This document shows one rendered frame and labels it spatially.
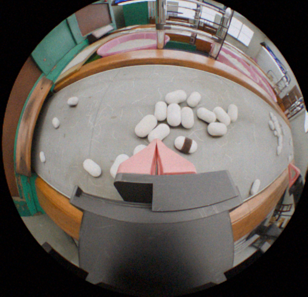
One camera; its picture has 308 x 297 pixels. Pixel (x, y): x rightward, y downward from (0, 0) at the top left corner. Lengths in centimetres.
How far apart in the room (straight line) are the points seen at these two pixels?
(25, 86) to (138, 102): 42
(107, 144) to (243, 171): 24
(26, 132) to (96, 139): 26
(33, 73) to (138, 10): 260
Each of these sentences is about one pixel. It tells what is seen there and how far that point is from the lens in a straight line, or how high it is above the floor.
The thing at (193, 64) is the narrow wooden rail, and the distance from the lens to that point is 26.
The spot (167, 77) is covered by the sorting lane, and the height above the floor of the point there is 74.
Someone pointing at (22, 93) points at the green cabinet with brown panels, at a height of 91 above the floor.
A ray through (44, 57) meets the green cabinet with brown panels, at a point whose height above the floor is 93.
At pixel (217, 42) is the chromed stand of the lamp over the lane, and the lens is 32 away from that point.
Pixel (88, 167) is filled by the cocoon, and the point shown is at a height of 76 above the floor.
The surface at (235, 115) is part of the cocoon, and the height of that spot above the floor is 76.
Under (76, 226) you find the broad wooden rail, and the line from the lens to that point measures 23.
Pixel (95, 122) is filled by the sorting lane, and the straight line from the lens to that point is 19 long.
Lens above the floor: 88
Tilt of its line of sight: 77 degrees down
